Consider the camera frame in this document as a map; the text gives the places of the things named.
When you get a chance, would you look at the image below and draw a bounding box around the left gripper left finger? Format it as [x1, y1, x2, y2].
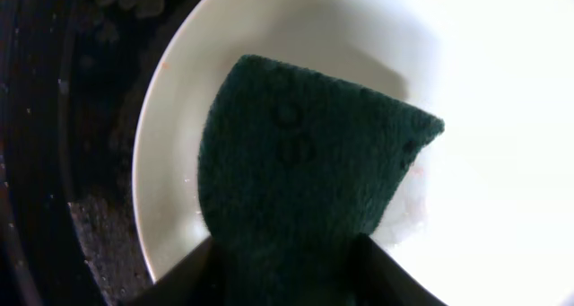
[119, 237, 237, 306]

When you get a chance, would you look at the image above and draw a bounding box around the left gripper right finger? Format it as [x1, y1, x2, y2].
[349, 234, 446, 306]

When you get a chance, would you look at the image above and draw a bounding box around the light green plate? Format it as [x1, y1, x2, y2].
[132, 0, 573, 305]

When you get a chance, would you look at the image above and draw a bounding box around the green yellow sponge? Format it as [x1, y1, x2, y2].
[197, 55, 445, 306]

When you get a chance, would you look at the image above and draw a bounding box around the round black tray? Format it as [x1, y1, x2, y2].
[1, 0, 200, 305]

